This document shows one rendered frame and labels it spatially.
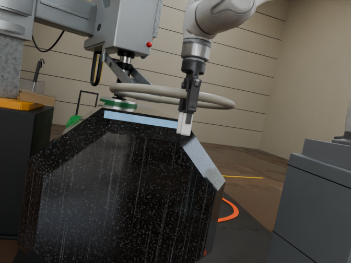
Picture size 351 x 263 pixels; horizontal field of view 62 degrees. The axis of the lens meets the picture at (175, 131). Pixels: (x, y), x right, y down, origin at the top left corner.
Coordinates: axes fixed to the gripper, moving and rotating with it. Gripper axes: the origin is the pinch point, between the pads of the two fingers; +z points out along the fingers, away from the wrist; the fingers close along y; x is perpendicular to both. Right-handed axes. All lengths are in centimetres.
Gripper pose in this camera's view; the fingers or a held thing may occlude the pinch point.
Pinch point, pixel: (184, 124)
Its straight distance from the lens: 92.7
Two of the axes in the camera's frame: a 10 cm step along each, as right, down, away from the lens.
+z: -1.5, 9.9, 0.4
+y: -2.5, -0.8, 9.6
